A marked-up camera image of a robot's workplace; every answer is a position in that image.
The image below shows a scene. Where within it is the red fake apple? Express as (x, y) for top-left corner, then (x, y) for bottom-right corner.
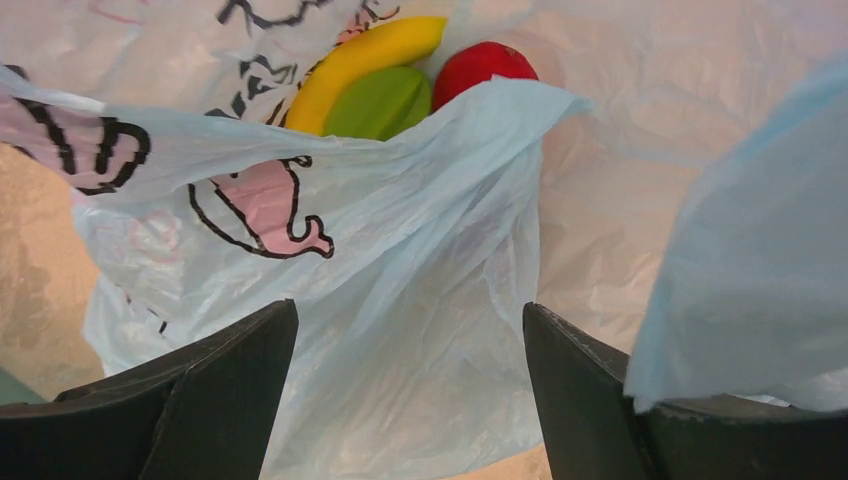
(431, 41), (539, 112)

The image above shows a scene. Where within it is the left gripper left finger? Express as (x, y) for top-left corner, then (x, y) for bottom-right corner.
(1, 300), (298, 479)

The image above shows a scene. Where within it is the teal plastic tub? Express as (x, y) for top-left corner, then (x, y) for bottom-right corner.
(0, 368), (46, 405)

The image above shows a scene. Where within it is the light blue plastic bag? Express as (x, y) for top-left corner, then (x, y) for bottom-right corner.
(1, 1), (847, 479)

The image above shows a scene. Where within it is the yellow fake banana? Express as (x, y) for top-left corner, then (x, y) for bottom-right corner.
(284, 16), (448, 136)

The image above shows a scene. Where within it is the green fake fruit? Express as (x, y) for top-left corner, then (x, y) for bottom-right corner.
(323, 66), (432, 141)

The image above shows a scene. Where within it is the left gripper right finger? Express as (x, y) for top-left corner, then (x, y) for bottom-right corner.
(523, 303), (847, 479)

